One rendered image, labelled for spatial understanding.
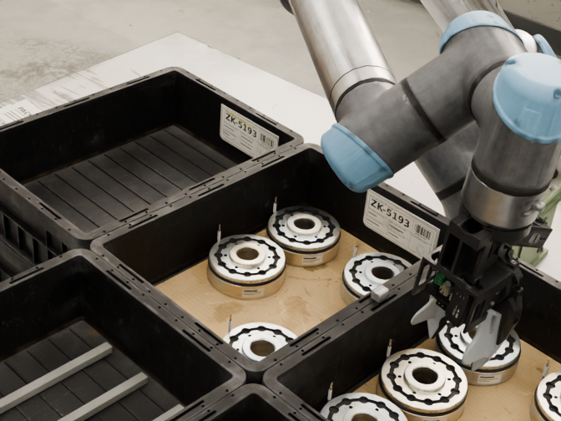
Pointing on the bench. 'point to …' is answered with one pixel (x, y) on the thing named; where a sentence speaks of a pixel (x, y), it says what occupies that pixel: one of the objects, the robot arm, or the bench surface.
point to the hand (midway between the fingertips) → (459, 342)
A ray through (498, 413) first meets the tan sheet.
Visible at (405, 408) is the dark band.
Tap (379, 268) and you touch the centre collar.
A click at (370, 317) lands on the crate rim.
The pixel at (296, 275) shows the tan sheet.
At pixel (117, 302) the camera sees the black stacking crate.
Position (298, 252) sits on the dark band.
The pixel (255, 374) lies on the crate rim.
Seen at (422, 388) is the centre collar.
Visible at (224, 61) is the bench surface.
